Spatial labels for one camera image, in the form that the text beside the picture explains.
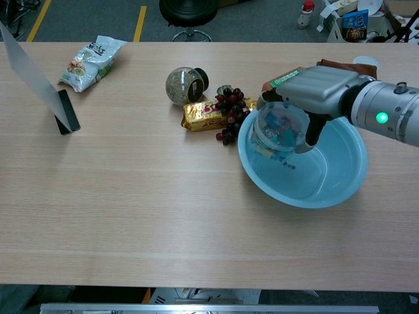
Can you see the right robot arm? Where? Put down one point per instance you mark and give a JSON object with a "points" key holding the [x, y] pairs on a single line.
{"points": [[393, 108]]}

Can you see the orange juice bottle white cap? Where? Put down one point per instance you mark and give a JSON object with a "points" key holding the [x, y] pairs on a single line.
{"points": [[288, 76]]}

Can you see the dark purple grape bunch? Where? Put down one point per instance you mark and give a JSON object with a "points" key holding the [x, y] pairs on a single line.
{"points": [[234, 114]]}

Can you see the gold biscuit packet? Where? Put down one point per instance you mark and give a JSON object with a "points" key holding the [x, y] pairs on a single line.
{"points": [[199, 114]]}

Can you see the white green snack bag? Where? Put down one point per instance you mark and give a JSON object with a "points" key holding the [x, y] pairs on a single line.
{"points": [[88, 65]]}

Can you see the black round stool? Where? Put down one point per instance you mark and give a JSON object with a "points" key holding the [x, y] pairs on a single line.
{"points": [[188, 13]]}

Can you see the aluminium rail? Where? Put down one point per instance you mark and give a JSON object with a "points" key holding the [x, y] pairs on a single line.
{"points": [[209, 309]]}

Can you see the black tripod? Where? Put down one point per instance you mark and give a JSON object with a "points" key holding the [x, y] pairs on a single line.
{"points": [[404, 31]]}

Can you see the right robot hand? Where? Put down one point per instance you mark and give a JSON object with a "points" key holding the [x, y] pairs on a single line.
{"points": [[317, 90]]}

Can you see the white round disc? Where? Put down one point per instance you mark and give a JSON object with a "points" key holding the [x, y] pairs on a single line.
{"points": [[363, 60]]}

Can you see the blue plastic bowl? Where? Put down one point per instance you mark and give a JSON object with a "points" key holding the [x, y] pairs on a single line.
{"points": [[311, 189]]}

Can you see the red white bottle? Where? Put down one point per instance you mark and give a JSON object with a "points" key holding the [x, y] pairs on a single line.
{"points": [[305, 18]]}

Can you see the brown cloth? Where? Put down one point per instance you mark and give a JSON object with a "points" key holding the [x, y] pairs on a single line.
{"points": [[368, 70]]}

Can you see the round glass jar black lid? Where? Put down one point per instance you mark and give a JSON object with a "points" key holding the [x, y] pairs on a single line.
{"points": [[178, 85]]}

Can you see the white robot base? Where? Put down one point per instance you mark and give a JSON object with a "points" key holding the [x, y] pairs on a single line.
{"points": [[203, 296]]}

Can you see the black panel stand base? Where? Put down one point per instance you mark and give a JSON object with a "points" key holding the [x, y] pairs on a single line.
{"points": [[70, 111]]}

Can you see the white crate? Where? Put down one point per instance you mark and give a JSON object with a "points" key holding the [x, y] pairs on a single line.
{"points": [[376, 24]]}

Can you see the blue snack bag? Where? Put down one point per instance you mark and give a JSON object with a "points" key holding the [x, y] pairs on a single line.
{"points": [[355, 24]]}

